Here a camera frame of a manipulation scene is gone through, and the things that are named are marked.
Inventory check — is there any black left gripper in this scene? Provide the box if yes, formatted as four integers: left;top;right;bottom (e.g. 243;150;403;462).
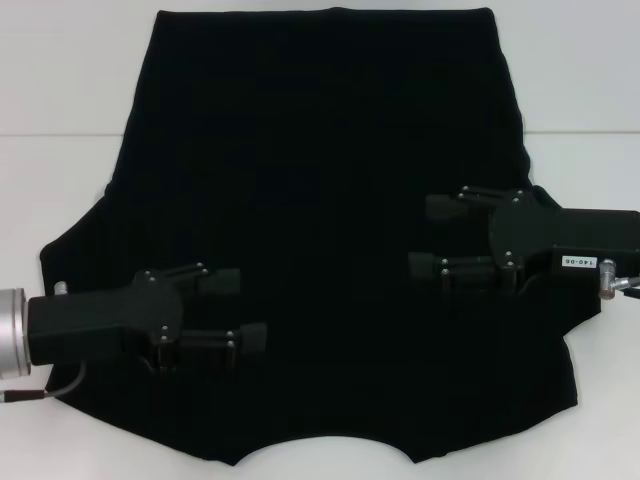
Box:
27;261;269;374

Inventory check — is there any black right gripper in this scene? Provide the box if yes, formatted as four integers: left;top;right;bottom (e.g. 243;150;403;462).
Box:
407;185;640;297

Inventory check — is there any black shirt with FREE print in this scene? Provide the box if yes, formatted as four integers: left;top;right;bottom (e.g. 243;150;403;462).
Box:
38;6;604;454

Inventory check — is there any right gripper cable with plug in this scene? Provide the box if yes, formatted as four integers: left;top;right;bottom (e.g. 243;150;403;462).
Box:
598;258;640;302

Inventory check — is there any gripper cable with plug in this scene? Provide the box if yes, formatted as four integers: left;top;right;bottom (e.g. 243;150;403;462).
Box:
598;258;640;302
0;361;89;402

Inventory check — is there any left gripper cable with plug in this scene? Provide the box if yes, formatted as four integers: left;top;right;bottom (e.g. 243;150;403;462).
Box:
0;361;89;402

